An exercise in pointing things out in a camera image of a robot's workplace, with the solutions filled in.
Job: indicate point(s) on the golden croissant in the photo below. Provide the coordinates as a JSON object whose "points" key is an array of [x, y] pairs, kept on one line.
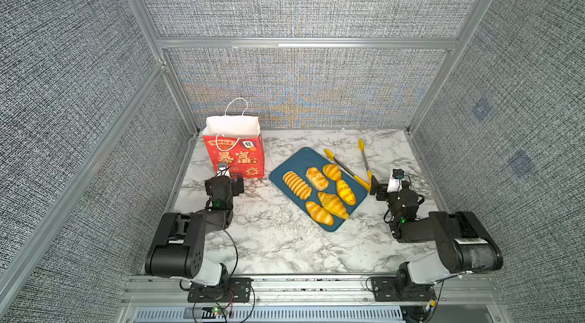
{"points": [[333, 204]]}

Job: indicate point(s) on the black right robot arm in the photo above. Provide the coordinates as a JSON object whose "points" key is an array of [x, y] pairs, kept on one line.
{"points": [[462, 243]]}

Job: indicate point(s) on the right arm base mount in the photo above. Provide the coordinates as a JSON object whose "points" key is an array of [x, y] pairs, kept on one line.
{"points": [[398, 290]]}

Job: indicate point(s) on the teal plastic tray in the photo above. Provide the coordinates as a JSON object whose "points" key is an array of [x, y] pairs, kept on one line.
{"points": [[299, 163]]}

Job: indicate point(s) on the striped bread roll front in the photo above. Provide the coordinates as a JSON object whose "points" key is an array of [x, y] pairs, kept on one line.
{"points": [[319, 214]]}

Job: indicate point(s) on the long ridged bread loaf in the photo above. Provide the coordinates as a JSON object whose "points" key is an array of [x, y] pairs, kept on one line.
{"points": [[297, 185]]}

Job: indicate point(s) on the small round striped bun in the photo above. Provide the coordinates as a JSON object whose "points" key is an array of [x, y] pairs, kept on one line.
{"points": [[332, 171]]}

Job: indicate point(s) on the aluminium front rail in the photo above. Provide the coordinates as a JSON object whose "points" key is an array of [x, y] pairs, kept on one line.
{"points": [[313, 298]]}

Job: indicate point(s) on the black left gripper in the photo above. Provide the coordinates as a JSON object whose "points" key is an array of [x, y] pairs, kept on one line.
{"points": [[229, 181]]}

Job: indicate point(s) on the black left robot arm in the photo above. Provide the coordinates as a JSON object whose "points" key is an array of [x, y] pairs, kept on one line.
{"points": [[177, 249]]}

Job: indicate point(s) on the oval striped bread roll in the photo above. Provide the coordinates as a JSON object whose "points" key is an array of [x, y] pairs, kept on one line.
{"points": [[345, 193]]}

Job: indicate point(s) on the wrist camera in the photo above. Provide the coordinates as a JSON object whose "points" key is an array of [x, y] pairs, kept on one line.
{"points": [[223, 169], [395, 180]]}

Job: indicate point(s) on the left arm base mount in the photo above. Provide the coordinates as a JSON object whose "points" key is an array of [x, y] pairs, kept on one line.
{"points": [[219, 288]]}

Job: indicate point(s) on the yellow metal tongs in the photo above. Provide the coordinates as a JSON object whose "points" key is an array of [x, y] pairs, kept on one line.
{"points": [[344, 149]]}

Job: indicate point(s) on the rectangular glazed bread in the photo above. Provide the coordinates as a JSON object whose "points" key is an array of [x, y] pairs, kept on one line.
{"points": [[317, 179]]}

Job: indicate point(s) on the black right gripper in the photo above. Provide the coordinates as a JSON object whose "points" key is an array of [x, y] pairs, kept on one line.
{"points": [[382, 190]]}

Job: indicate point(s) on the red paper gift bag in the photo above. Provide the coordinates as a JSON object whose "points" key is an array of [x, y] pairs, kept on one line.
{"points": [[235, 141]]}

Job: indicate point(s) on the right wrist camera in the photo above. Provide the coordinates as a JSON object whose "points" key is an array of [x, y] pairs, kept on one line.
{"points": [[395, 180]]}

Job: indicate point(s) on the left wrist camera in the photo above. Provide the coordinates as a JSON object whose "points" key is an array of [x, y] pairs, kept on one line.
{"points": [[223, 169]]}

